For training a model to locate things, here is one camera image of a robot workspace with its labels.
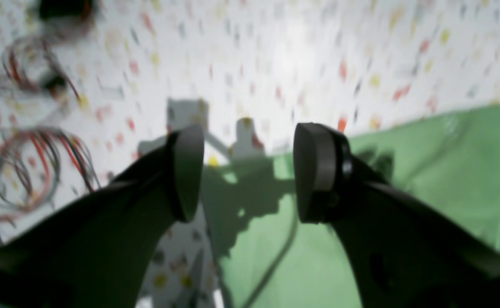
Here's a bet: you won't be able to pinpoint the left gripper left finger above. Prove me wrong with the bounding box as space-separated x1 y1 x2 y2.
0 124 204 308

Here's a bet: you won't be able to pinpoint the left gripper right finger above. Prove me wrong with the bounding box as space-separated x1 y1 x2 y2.
294 123 500 308

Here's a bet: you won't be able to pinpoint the light green T-shirt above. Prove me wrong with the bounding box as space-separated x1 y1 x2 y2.
203 105 500 308

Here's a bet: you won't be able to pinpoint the red and black wires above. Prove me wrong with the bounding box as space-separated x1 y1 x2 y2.
0 34 101 253

